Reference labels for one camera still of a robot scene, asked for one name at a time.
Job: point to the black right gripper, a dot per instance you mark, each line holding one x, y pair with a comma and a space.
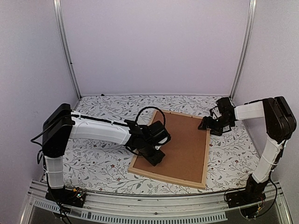
203, 122

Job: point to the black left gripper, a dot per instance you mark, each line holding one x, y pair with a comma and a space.
155, 159

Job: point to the light wooden picture frame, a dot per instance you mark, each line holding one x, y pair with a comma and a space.
163, 177

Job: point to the brown backing board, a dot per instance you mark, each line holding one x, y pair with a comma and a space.
184, 144

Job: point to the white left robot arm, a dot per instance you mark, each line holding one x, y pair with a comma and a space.
65, 124

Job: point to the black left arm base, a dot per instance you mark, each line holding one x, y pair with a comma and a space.
74, 197

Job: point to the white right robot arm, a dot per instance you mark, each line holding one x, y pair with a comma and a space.
279, 121

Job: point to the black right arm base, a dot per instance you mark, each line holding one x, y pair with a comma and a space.
253, 193

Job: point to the floral patterned table cover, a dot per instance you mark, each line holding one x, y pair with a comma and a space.
103, 166

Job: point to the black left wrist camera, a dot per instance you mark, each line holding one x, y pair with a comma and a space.
155, 132

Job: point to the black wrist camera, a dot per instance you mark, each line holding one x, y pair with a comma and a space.
223, 105
155, 132

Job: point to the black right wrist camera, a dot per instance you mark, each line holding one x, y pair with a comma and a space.
223, 105

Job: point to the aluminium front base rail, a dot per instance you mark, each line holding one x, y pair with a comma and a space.
112, 208

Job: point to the right aluminium corner post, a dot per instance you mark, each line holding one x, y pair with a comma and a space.
245, 47

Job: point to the aluminium corner post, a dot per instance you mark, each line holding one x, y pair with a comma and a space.
245, 47
65, 47

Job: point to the left aluminium corner post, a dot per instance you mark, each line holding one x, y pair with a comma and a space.
65, 47

